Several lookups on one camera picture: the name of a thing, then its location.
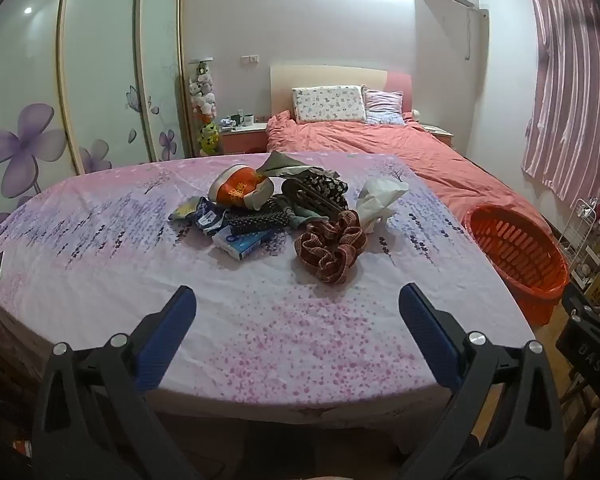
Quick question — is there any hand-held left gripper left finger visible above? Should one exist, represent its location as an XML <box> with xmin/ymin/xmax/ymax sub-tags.
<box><xmin>31</xmin><ymin>285</ymin><xmax>198</xmax><ymax>480</ymax></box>

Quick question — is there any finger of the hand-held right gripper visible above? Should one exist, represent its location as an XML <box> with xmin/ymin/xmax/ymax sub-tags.
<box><xmin>561</xmin><ymin>285</ymin><xmax>600</xmax><ymax>325</ymax></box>

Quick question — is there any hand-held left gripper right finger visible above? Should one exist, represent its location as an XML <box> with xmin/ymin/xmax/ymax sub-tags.
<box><xmin>398</xmin><ymin>282</ymin><xmax>566</xmax><ymax>480</ymax></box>

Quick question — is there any orange plastic basket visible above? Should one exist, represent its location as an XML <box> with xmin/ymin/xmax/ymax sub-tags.
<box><xmin>464</xmin><ymin>205</ymin><xmax>571</xmax><ymax>328</ymax></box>

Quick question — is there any blue tissue packet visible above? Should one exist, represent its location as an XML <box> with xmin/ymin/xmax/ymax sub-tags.
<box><xmin>212</xmin><ymin>227</ymin><xmax>277</xmax><ymax>261</ymax></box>

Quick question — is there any pink floral tablecloth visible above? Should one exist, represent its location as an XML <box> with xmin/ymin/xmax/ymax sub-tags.
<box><xmin>0</xmin><ymin>152</ymin><xmax>536</xmax><ymax>456</ymax></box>

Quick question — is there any blue white snack packet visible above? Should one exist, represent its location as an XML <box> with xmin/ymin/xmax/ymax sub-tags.
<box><xmin>192</xmin><ymin>197</ymin><xmax>229</xmax><ymax>237</ymax></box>

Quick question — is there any grey yellow snack packet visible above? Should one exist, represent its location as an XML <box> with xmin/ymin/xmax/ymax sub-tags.
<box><xmin>168</xmin><ymin>197</ymin><xmax>202</xmax><ymax>224</ymax></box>

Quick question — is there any red plaid scrunchie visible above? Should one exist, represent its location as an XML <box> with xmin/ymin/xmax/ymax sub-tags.
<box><xmin>294</xmin><ymin>210</ymin><xmax>368</xmax><ymax>285</ymax></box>

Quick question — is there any crumpled white tissue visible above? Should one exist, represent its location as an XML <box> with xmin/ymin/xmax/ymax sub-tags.
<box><xmin>355</xmin><ymin>177</ymin><xmax>410</xmax><ymax>234</ymax></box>

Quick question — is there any black hair brush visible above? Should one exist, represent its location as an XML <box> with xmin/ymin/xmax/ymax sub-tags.
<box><xmin>228</xmin><ymin>210</ymin><xmax>292</xmax><ymax>237</ymax></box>

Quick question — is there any green smiley sock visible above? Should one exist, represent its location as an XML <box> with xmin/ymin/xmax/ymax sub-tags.
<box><xmin>270</xmin><ymin>195</ymin><xmax>331</xmax><ymax>231</ymax></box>

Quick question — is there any black floral cloth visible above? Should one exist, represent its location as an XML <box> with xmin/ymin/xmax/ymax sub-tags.
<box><xmin>300</xmin><ymin>170</ymin><xmax>350</xmax><ymax>211</ymax></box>

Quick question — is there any brown hair claw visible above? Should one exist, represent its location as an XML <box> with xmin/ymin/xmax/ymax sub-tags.
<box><xmin>281</xmin><ymin>179</ymin><xmax>342</xmax><ymax>219</ymax></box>

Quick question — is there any bed with salmon duvet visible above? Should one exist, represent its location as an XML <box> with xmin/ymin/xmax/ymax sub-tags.
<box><xmin>266</xmin><ymin>110</ymin><xmax>552</xmax><ymax>242</ymax></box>

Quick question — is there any yellow green plush toy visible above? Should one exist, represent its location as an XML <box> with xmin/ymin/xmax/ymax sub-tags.
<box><xmin>198</xmin><ymin>122</ymin><xmax>220</xmax><ymax>158</ymax></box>

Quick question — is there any grey-green foil packet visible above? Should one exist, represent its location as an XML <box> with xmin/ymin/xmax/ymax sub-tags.
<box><xmin>257</xmin><ymin>151</ymin><xmax>342</xmax><ymax>181</ymax></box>

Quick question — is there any pink nightstand with mugs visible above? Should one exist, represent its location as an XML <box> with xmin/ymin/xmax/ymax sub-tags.
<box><xmin>219</xmin><ymin>122</ymin><xmax>270</xmax><ymax>156</ymax></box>

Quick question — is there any pink striped curtain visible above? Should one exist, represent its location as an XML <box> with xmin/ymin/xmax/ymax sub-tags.
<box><xmin>521</xmin><ymin>0</ymin><xmax>600</xmax><ymax>211</ymax></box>

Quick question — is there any pink striped pillow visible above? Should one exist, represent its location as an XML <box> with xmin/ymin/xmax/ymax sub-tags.
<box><xmin>362</xmin><ymin>87</ymin><xmax>406</xmax><ymax>126</ymax></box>

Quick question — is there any white floral pillow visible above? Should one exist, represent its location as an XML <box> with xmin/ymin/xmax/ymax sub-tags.
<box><xmin>292</xmin><ymin>85</ymin><xmax>367</xmax><ymax>123</ymax></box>

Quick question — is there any cream pink headboard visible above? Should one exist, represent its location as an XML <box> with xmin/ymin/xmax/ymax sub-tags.
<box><xmin>270</xmin><ymin>65</ymin><xmax>412</xmax><ymax>123</ymax></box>

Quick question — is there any flower print wardrobe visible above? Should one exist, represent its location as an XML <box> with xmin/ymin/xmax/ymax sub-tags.
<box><xmin>0</xmin><ymin>0</ymin><xmax>192</xmax><ymax>201</ymax></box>

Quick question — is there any white wire rack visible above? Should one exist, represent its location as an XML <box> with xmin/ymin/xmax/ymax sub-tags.
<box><xmin>555</xmin><ymin>197</ymin><xmax>600</xmax><ymax>281</ymax></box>

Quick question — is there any hanging plush toy string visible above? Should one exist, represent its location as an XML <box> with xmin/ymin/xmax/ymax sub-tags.
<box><xmin>189</xmin><ymin>57</ymin><xmax>218</xmax><ymax>126</ymax></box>

